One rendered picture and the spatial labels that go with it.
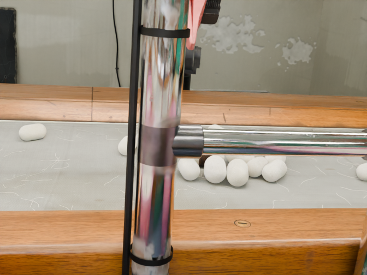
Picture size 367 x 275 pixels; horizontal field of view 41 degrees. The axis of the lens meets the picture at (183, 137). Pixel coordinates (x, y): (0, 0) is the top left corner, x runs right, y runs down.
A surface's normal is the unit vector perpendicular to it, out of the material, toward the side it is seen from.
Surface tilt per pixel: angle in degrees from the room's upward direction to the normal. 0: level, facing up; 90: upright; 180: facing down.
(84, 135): 0
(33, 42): 89
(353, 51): 90
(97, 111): 45
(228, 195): 0
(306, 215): 0
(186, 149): 101
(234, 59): 90
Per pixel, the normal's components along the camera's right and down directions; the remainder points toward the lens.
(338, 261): 0.17, 0.31
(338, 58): -0.97, 0.00
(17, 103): 0.18, -0.45
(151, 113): -0.29, 0.27
